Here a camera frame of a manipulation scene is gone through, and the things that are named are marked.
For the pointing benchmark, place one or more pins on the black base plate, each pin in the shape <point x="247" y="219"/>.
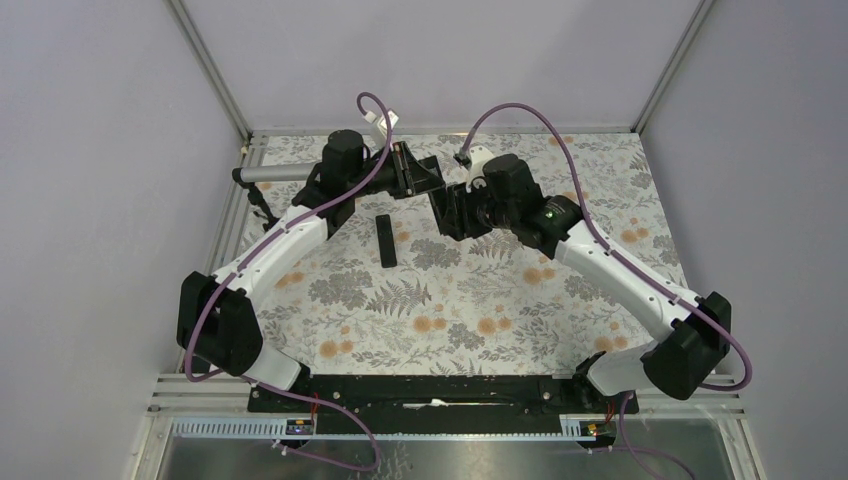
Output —
<point x="434" y="405"/>

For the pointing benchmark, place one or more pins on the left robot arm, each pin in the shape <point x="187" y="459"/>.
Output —
<point x="216" y="317"/>

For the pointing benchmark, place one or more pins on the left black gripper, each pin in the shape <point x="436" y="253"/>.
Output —
<point x="404" y="165"/>

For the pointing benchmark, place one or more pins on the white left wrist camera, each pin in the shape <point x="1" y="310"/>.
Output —
<point x="379" y="125"/>

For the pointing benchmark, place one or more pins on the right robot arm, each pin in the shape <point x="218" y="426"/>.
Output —
<point x="686" y="328"/>

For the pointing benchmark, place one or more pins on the black remote control back up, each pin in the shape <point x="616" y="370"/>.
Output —
<point x="386" y="241"/>

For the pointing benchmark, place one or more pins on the floral table mat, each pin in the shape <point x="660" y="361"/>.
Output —
<point x="480" y="306"/>

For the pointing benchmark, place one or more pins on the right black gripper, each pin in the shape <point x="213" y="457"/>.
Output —
<point x="458" y="224"/>

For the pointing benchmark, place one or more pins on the grey microphone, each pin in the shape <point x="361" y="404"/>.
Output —
<point x="272" y="173"/>

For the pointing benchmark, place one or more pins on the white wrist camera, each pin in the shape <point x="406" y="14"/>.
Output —
<point x="473" y="161"/>
<point x="379" y="125"/>

